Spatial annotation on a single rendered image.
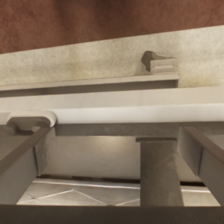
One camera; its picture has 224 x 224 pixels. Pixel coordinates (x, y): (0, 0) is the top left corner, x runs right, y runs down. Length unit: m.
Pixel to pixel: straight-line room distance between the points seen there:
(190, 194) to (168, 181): 0.19
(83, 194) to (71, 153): 0.12
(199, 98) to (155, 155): 0.14
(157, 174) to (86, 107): 0.19
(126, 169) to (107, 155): 0.07
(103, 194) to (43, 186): 0.17
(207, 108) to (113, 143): 0.20
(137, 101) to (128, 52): 0.84
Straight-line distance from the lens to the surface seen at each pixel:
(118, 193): 0.46
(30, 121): 0.40
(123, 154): 0.38
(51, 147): 0.16
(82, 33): 1.18
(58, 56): 1.30
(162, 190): 0.28
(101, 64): 1.22
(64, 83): 0.88
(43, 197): 0.52
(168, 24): 1.13
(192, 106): 0.35
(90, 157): 0.41
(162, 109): 0.34
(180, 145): 0.17
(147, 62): 1.04
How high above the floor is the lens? 1.10
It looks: 50 degrees down
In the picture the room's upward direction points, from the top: 168 degrees counter-clockwise
